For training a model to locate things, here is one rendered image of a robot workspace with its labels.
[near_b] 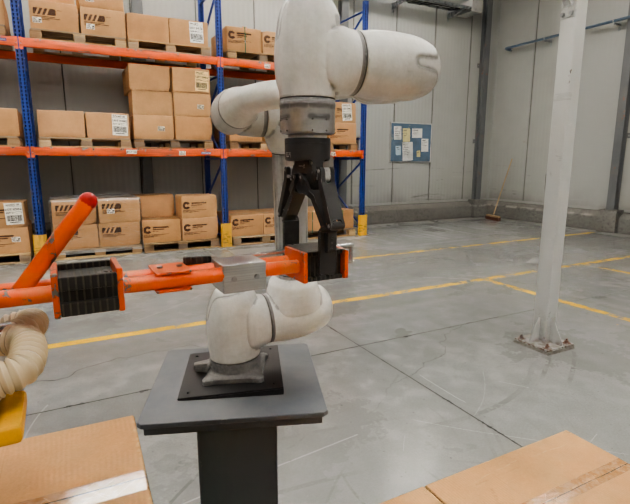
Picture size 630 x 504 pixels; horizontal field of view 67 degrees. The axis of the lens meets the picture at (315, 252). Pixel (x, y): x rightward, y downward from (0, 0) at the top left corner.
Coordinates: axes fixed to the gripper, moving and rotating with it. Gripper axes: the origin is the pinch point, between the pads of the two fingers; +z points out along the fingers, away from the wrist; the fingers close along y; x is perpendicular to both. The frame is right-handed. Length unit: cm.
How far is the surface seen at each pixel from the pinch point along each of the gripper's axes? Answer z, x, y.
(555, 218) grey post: 25, 282, -157
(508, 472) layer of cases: 70, 69, -11
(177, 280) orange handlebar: 0.1, -22.7, 4.2
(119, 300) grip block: 1.7, -30.6, 5.3
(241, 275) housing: 0.5, -13.3, 4.1
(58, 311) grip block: 2.1, -37.8, 5.4
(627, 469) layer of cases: 70, 101, 4
